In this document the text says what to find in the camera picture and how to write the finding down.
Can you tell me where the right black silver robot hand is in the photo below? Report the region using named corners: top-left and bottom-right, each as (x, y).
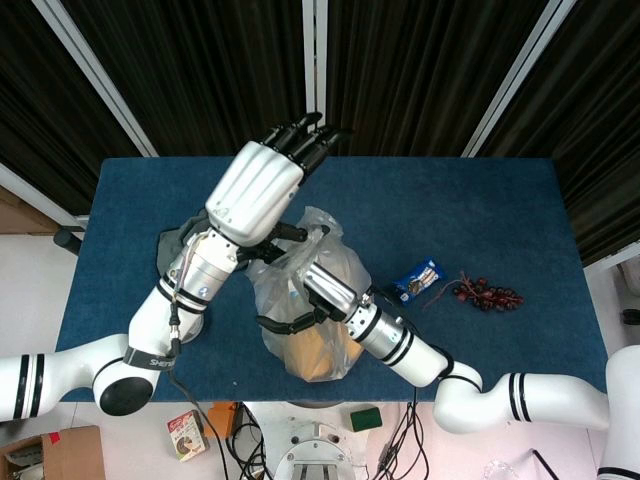
top-left (255, 260), bottom-right (374, 336)

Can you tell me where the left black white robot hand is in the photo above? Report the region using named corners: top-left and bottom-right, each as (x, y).
top-left (204, 111), bottom-right (354, 264)

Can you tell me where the clear plastic bag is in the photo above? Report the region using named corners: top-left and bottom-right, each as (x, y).
top-left (244, 205), bottom-right (374, 384)

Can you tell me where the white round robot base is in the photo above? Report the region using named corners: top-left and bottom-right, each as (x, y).
top-left (272, 401), bottom-right (354, 480)

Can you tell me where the orange round item in bag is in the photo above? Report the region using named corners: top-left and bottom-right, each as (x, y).
top-left (283, 324), bottom-right (366, 382)

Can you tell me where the blue cookie packet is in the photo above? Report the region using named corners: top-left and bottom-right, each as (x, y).
top-left (392, 256), bottom-right (447, 307)

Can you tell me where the grey cloth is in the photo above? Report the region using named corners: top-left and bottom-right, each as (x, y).
top-left (156, 208), bottom-right (214, 282)

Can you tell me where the dark brown curtain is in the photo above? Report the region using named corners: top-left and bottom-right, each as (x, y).
top-left (474, 0), bottom-right (640, 267)
top-left (60, 0), bottom-right (309, 159)
top-left (0, 0), bottom-right (145, 217)
top-left (324, 0), bottom-right (552, 159)

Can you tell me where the green sponge block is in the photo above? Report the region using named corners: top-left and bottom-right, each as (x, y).
top-left (349, 405), bottom-right (384, 434)

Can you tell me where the blue felt table cover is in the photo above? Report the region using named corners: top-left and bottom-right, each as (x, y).
top-left (53, 156), bottom-right (611, 404)

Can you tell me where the dark red grape bunch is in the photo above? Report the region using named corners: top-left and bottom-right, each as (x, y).
top-left (424, 270), bottom-right (526, 313)

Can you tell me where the orange box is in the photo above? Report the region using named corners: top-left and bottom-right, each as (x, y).
top-left (205, 401), bottom-right (240, 441)

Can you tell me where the black round foot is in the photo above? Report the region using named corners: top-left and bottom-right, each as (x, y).
top-left (53, 226), bottom-right (84, 257)

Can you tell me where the red printed snack box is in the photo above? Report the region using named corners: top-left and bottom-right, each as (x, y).
top-left (166, 409), bottom-right (211, 463)

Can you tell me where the brown board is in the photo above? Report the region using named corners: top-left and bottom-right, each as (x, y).
top-left (0, 184), bottom-right (62, 236)

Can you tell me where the clear plastic item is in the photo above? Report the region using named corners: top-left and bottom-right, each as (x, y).
top-left (481, 459), bottom-right (522, 480)

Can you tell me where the brown cardboard box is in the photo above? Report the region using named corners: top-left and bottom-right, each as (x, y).
top-left (0, 425), bottom-right (106, 480)

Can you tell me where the white frame post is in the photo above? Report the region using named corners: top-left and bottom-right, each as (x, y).
top-left (301, 0), bottom-right (330, 157)
top-left (0, 161), bottom-right (92, 229)
top-left (459, 0), bottom-right (580, 159)
top-left (30, 0), bottom-right (160, 159)
top-left (581, 238), bottom-right (640, 274)

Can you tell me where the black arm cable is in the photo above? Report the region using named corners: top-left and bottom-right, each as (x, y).
top-left (167, 287), bottom-right (231, 480)

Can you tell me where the black floor cable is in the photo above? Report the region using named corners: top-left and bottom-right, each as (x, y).
top-left (224, 401), bottom-right (275, 480)
top-left (373, 387), bottom-right (431, 480)

